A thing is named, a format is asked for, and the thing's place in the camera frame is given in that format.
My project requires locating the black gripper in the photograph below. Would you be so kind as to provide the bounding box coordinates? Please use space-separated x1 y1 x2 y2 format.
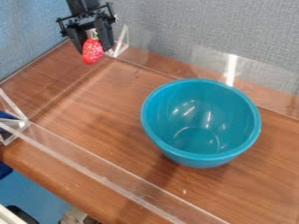
56 0 117 53

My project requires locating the red toy strawberry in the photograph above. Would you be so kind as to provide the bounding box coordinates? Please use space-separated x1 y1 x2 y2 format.
81 38 105 65

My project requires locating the blue plastic bowl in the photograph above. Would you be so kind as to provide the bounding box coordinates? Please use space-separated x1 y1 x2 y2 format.
140 79 261 168

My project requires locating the clear acrylic back barrier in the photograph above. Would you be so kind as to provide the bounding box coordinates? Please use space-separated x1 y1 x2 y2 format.
115 24 299 120

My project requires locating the clear acrylic barrier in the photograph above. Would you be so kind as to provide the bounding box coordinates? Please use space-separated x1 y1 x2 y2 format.
0 121 228 224
115 24 299 120

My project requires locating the dark blue object at left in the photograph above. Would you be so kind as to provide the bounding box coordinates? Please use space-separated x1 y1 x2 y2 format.
0 109 17 180

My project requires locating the clear acrylic front barrier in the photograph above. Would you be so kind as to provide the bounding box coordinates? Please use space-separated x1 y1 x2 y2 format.
0 121 228 224

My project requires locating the black object bottom left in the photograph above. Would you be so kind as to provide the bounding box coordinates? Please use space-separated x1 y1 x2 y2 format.
5 205 40 224

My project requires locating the clear acrylic corner bracket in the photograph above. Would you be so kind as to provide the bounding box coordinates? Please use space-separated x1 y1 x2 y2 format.
105 25 129 58

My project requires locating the clear acrylic left bracket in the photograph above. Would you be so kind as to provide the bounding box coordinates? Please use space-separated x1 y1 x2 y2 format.
0 88 29 145

